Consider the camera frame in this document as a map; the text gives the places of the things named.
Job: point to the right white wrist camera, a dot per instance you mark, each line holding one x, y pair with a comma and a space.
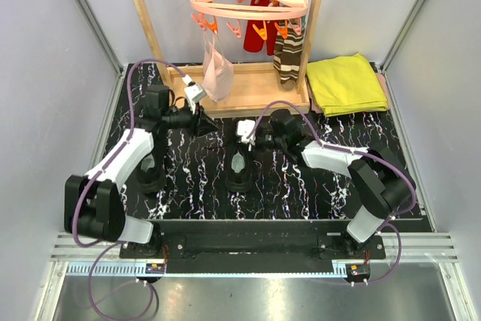
246, 131

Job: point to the pink round clip hanger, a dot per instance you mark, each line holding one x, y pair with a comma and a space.
260, 12

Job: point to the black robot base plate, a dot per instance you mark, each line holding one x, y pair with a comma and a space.
254, 248

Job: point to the black sneaker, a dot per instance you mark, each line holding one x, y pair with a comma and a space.
238, 167
150, 172

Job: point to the white pink hanging garment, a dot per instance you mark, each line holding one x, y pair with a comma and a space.
218, 71

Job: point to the yellow folded towel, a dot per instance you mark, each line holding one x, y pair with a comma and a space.
345, 85

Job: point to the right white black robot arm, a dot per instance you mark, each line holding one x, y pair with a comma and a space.
381, 183

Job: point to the wooden drying rack frame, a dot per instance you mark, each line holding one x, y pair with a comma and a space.
235, 90

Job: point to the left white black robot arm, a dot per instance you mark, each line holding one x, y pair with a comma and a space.
93, 205

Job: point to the black marble pattern mat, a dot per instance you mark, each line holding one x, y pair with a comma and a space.
196, 187

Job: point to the grey slotted cable duct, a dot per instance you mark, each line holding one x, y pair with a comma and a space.
122, 269

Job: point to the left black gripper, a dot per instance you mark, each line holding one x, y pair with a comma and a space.
201, 125

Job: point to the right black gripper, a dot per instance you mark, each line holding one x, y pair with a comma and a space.
256, 143

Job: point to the red hanging sock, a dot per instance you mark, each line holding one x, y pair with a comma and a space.
254, 43

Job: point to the brown striped hanging sock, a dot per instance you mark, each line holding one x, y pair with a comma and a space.
287, 58

